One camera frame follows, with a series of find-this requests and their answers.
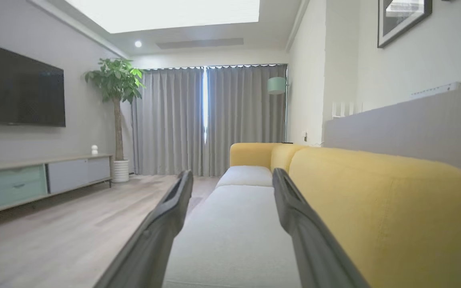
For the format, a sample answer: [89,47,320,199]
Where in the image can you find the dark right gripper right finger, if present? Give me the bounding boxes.
[273,168,371,288]

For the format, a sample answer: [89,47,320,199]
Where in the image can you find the grey curtain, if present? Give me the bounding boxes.
[131,67,206,176]
[206,64,288,177]

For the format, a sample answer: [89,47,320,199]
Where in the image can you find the green potted tree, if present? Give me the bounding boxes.
[84,57,147,162]

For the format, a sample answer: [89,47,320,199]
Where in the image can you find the black wall television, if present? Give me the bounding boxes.
[0,38,66,128]

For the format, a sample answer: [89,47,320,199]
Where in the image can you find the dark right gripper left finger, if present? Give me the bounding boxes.
[94,170,194,288]

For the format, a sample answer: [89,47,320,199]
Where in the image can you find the black framed wall picture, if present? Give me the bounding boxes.
[377,0,433,48]

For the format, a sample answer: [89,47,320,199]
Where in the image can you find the yellow sofa armrest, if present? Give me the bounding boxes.
[230,143,282,168]

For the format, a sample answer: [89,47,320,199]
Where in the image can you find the long low tv cabinet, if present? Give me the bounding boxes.
[0,154,113,218]

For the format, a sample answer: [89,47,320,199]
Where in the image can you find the white wall switches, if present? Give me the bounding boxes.
[332,101,363,118]

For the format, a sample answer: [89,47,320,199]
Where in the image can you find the ceiling air vent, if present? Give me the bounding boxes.
[156,38,244,50]

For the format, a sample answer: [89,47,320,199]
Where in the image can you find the large ceiling light panel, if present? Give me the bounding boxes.
[64,0,261,34]

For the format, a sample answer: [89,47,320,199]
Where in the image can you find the white strip on wall panel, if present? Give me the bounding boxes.
[410,82,461,100]

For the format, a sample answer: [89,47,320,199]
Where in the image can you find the floor lamp mint shade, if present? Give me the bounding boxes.
[267,76,290,143]

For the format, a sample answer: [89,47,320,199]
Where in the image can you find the grey wall panel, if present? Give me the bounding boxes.
[323,82,461,180]

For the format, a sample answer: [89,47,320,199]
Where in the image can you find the white ribbed plant pot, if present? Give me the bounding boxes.
[112,159,130,183]

